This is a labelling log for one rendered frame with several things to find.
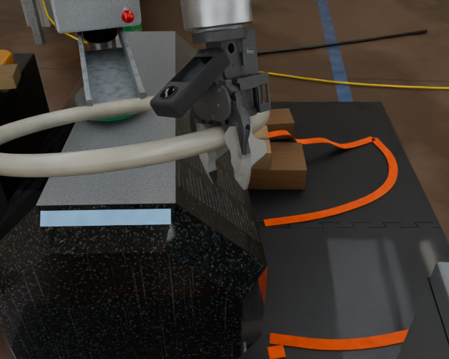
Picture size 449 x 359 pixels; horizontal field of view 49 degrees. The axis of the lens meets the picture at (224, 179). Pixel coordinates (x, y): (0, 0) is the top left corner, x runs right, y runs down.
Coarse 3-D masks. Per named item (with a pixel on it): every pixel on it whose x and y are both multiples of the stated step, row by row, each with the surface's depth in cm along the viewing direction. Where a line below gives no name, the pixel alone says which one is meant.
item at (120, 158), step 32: (0, 128) 86; (32, 128) 93; (224, 128) 66; (256, 128) 72; (0, 160) 63; (32, 160) 61; (64, 160) 60; (96, 160) 60; (128, 160) 60; (160, 160) 62
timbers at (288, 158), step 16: (272, 112) 289; (288, 112) 289; (272, 128) 281; (288, 128) 282; (272, 144) 261; (288, 144) 261; (272, 160) 250; (288, 160) 250; (304, 160) 250; (256, 176) 247; (272, 176) 246; (288, 176) 246; (304, 176) 246
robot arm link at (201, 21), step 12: (180, 0) 62; (192, 0) 60; (204, 0) 59; (216, 0) 59; (228, 0) 59; (240, 0) 60; (192, 12) 60; (204, 12) 60; (216, 12) 60; (228, 12) 60; (240, 12) 61; (192, 24) 61; (204, 24) 60; (216, 24) 60; (228, 24) 60; (240, 24) 61
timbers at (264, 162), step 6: (264, 126) 256; (258, 132) 251; (264, 132) 251; (258, 138) 248; (264, 138) 248; (270, 144) 244; (270, 150) 239; (264, 156) 239; (270, 156) 239; (258, 162) 242; (264, 162) 242; (270, 162) 242; (252, 168) 244; (258, 168) 244; (264, 168) 244
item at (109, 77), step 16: (80, 32) 130; (80, 48) 121; (112, 48) 132; (128, 48) 121; (96, 64) 124; (112, 64) 124; (128, 64) 120; (96, 80) 117; (112, 80) 117; (128, 80) 117; (96, 96) 111; (112, 96) 111; (128, 96) 111; (144, 96) 104; (144, 112) 106
